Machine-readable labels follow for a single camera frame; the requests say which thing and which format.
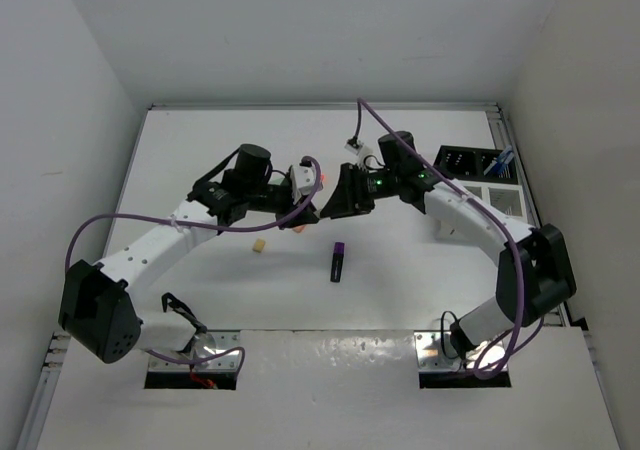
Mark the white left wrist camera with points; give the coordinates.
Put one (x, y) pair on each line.
(303, 181)

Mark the black slotted organizer box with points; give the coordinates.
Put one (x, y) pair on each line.
(469, 163)

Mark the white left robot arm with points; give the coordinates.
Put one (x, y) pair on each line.
(98, 304)

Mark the metal base plate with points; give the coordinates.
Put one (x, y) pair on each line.
(435, 354)
(214, 352)

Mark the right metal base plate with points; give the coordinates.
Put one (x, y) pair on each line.
(435, 354)

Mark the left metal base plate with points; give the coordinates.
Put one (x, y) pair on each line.
(214, 352)

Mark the blue pens in organizer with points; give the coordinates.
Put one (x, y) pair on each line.
(500, 163)

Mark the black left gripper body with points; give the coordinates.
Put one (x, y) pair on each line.
(275, 198)

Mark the white slotted organizer box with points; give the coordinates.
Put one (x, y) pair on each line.
(506, 198)

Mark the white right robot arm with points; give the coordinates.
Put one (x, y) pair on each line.
(534, 270)

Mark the black purple highlighter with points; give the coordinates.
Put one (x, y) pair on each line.
(337, 262)

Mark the tan square eraser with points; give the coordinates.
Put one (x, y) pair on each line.
(259, 245)

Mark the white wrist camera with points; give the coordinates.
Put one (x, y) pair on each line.
(303, 181)
(358, 148)

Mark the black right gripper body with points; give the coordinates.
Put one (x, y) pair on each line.
(375, 185)

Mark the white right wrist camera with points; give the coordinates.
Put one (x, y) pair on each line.
(358, 148)

